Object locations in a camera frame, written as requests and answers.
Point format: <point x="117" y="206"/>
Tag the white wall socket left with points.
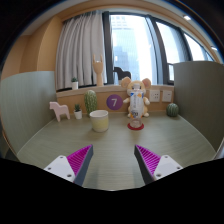
<point x="154" y="95"/>

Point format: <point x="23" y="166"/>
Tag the small potted plant on desk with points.
<point x="77" y="111"/>

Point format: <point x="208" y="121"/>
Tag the beige mouse plush toy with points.
<point x="145" y="84"/>

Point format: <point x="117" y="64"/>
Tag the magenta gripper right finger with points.
<point x="152" y="166"/>

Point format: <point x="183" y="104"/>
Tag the white wall socket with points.
<point x="154" y="95"/>
<point x="167" y="96"/>

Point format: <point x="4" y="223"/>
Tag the round green cactus decoration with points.
<point x="172" y="110"/>

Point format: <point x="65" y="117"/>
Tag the tall green cactus decoration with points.
<point x="90" y="100"/>

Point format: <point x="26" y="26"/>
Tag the purple number seven sign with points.
<point x="114" y="102"/>

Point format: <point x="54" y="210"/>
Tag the white wall socket right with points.
<point x="167" y="96"/>

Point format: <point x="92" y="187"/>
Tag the pink wooden horse figure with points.
<point x="59" y="110"/>

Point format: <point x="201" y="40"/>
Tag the red round coaster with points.
<point x="136" y="129"/>

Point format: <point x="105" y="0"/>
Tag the clear plastic water bottle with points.
<point x="136" y="106"/>

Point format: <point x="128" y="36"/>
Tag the wooden hand sculpture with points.
<point x="98" y="69"/>

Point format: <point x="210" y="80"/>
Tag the small potted plant on sill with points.
<point x="74" y="81"/>

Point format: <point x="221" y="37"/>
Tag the grey curtain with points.
<point x="81" y="41"/>

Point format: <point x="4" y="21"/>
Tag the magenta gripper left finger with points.
<point x="73" y="167"/>

